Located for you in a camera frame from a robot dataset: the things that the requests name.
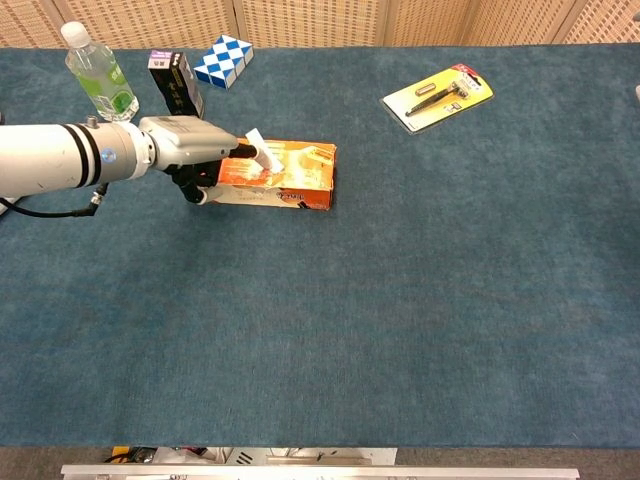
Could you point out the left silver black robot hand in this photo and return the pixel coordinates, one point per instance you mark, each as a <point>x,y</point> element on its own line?
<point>190,140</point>

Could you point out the orange cardboard box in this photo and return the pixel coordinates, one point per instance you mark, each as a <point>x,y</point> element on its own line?
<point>300,170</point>

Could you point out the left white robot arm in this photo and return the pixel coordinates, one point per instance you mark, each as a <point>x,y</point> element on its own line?
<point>50,157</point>

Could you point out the black purple small carton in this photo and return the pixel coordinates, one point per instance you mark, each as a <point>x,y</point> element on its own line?
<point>175,85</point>

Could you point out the clear plastic water bottle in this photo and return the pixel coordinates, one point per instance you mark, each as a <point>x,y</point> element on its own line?
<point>102,80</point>

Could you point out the blue white snake cube puzzle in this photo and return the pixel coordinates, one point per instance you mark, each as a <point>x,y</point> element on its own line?
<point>222,62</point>

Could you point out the woven bamboo folding screen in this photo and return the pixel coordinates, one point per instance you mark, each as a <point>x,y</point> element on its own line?
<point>310,22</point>

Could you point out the teal felt table cloth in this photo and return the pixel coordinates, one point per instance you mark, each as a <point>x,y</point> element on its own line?
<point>320,310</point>

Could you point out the razor in yellow blister pack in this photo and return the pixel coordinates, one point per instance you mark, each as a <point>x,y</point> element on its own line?
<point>440,97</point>

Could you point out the aluminium profile rail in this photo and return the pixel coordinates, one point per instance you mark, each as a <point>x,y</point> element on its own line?
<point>320,472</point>

